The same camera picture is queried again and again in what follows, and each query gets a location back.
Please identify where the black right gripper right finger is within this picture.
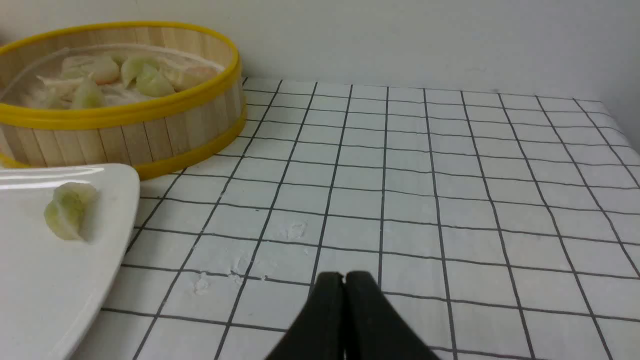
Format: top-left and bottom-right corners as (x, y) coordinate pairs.
(344, 271), (438, 360)

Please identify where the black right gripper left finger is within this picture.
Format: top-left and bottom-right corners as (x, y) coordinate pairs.
(266, 272), (345, 360)

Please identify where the white square plate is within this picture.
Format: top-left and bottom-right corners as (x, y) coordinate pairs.
(0, 163), (140, 360)

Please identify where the green dumpling at plate edge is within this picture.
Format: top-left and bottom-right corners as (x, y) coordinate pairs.
(43, 182), (99, 242)

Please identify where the checkered white tablecloth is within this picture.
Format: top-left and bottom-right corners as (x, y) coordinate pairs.
(73, 78), (640, 360)

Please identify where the yellow-rimmed bamboo steamer basket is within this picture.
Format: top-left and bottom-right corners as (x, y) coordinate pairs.
(0, 21), (247, 180)

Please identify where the green dumpling in steamer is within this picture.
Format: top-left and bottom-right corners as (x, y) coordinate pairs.
(70, 76), (106, 110)
(120, 55), (176, 98)

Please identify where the pale pink dumpling in steamer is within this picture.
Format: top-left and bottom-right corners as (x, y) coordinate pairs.
(61, 55), (121, 85)

